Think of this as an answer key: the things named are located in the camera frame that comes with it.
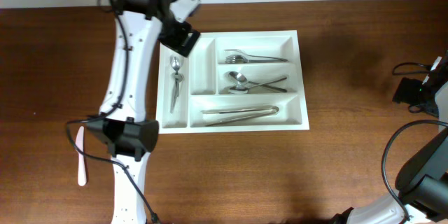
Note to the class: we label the steel fork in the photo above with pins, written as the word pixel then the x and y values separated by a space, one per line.
pixel 245 58
pixel 232 60
pixel 241 52

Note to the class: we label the steel tablespoon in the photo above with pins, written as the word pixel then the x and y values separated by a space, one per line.
pixel 240 87
pixel 240 75

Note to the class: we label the pink plastic knife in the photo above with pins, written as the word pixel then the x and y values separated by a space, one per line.
pixel 82 174

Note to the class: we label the small steel spoon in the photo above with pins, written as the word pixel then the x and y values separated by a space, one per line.
pixel 178 78
pixel 176 63

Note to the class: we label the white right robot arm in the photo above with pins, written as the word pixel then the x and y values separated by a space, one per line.
pixel 420 193

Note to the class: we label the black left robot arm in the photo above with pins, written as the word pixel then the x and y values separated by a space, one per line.
pixel 121 123

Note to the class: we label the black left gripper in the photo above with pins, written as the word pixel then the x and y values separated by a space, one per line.
pixel 189 42

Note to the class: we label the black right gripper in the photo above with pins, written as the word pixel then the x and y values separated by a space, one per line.
pixel 401 91

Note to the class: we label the white cutlery tray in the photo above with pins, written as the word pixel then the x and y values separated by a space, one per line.
pixel 205 84

